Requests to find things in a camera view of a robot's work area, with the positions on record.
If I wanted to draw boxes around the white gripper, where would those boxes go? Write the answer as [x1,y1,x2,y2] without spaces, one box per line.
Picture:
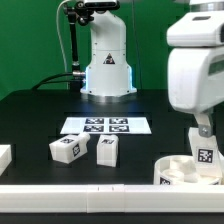
[167,11,224,138]

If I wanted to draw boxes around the white round stool seat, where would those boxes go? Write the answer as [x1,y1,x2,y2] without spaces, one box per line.
[153,155,221,185]

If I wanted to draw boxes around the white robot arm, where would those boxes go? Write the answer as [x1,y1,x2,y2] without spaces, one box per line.
[83,0,224,137]

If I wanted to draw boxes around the white marker sheet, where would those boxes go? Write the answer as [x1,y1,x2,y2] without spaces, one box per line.
[60,117,151,134]

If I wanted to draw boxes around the white front barrier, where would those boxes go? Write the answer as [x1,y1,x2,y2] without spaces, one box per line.
[0,185,224,213]

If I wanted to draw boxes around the white left barrier block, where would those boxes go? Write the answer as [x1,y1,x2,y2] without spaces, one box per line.
[0,145,12,176]

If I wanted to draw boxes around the camera on mount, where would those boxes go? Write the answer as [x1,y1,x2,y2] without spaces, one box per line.
[84,0,120,10]

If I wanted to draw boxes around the black cables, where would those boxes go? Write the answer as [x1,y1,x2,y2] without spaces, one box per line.
[31,72,86,91]

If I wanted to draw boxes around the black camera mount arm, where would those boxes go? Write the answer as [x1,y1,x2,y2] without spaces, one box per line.
[64,1,93,73]

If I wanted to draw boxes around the white cable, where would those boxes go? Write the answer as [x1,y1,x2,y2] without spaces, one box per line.
[55,0,73,74]

